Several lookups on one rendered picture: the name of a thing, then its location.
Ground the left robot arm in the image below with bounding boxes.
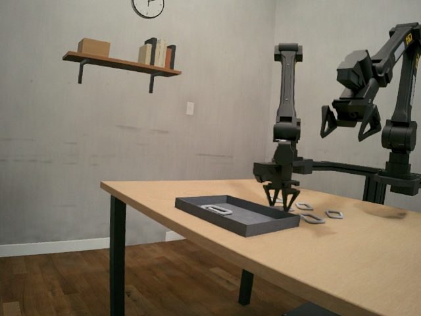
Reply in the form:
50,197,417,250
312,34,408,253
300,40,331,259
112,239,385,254
336,22,421,180

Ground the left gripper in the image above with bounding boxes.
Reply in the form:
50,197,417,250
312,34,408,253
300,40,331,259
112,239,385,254
320,99,382,142

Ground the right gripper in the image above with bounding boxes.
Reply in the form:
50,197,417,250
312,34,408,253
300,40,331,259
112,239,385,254
263,163,300,212

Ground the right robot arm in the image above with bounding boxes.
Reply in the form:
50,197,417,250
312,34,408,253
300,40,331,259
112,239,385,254
253,43,303,183

